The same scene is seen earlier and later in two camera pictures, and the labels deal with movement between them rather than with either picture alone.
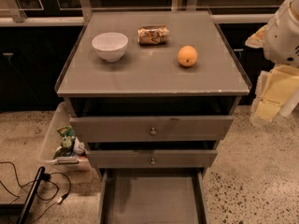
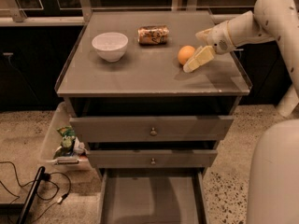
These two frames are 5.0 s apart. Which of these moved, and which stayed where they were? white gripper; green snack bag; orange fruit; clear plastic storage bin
Moved: white gripper
Stayed: orange fruit; clear plastic storage bin; green snack bag
